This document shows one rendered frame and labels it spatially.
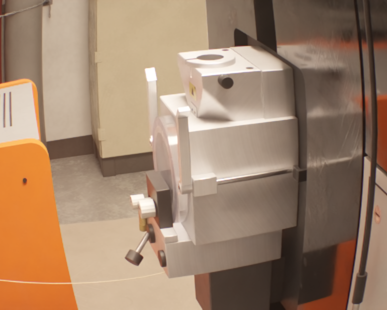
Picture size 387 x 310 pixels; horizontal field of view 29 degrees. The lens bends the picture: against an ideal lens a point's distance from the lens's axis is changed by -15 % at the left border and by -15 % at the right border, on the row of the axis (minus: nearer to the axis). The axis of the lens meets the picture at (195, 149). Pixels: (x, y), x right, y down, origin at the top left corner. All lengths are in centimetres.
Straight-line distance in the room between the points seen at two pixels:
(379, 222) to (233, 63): 23
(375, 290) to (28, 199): 64
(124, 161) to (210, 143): 336
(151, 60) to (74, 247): 224
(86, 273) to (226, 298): 87
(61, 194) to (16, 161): 281
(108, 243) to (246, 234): 103
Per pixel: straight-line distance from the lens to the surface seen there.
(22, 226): 107
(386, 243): 50
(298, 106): 67
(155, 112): 75
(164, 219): 70
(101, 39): 378
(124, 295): 150
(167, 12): 382
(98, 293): 151
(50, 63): 416
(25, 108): 120
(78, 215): 361
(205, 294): 75
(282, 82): 67
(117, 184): 391
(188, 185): 65
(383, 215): 50
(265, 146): 67
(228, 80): 64
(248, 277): 73
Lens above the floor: 146
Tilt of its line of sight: 20 degrees down
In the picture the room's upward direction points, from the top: 3 degrees counter-clockwise
